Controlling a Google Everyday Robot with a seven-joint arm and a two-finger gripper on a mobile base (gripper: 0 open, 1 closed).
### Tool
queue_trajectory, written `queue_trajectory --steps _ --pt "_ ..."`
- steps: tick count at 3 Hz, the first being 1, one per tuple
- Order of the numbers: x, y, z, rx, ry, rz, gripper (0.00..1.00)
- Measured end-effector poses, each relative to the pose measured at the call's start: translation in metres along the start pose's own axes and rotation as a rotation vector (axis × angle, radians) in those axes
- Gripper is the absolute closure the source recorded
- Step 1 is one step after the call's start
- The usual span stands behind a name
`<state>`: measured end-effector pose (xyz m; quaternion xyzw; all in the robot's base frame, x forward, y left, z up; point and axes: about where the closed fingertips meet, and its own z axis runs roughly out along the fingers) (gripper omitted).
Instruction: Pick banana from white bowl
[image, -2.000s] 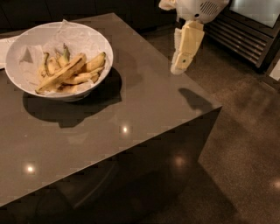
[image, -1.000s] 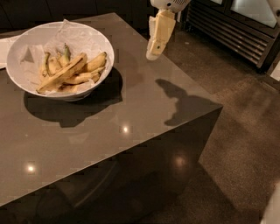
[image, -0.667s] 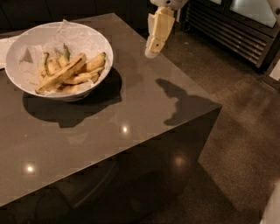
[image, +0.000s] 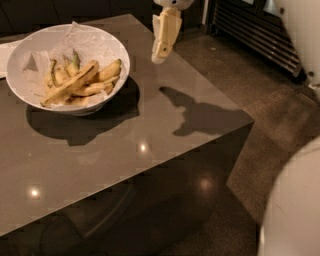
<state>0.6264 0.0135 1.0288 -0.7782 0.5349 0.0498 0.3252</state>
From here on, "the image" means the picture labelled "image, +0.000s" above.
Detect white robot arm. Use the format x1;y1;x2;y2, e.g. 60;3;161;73
159;36;319;256

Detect dark back cabinets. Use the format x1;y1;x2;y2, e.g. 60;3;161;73
0;0;205;38

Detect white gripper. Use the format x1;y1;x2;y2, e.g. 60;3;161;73
151;0;195;64

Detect top banana in bunch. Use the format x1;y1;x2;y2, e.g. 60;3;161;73
64;50;122;83

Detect dark vent grille cabinet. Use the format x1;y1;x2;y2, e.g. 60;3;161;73
211;0;306;83

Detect white paper bowl liner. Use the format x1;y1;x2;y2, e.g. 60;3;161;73
8;23;130;113

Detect white paper on table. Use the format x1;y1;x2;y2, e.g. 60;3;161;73
0;40;20;79

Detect white bowl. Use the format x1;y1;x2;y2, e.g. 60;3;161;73
6;22;130;116

